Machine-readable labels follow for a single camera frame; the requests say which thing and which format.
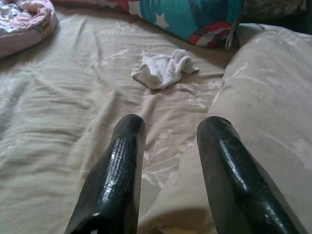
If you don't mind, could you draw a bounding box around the bed with beige floral sheet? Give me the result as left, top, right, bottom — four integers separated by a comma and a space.
0, 4, 312, 234

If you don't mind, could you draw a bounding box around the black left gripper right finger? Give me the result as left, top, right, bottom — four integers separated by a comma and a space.
196, 116, 309, 234

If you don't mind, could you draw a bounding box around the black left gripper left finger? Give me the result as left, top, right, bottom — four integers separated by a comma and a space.
63, 114, 146, 234

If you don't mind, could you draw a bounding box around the white crumpled towel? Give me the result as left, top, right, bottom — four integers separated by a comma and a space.
131, 48, 200, 90

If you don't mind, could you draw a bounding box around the large beige floral pillow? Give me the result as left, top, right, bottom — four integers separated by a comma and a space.
206, 23, 312, 234

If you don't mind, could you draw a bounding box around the red white teal striped bolster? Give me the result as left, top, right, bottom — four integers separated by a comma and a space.
125, 0, 243, 49

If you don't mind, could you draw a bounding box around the pink cartoon print blanket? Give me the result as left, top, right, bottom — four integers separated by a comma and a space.
0, 0, 59, 60

